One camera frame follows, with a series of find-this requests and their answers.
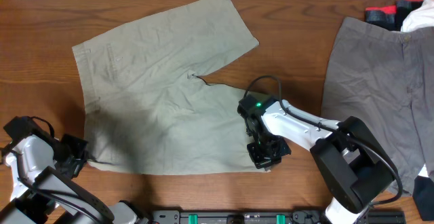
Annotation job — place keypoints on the white garment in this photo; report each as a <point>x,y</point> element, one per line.
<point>420,18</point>

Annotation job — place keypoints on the light khaki green shorts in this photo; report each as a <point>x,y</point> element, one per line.
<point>147,107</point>

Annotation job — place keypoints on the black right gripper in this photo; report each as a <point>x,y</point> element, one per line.
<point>261,161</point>

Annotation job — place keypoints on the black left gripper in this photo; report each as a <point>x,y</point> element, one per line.
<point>77,146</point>

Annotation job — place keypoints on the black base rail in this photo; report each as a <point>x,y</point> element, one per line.
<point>296,217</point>

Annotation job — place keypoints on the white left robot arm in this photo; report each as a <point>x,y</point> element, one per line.
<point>43,168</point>

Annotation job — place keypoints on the dark grey shorts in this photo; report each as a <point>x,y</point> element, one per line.
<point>385,78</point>

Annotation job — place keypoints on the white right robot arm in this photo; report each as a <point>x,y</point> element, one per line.
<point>354,166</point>

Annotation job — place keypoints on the black and red garment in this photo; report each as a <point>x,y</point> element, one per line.
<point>391,17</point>

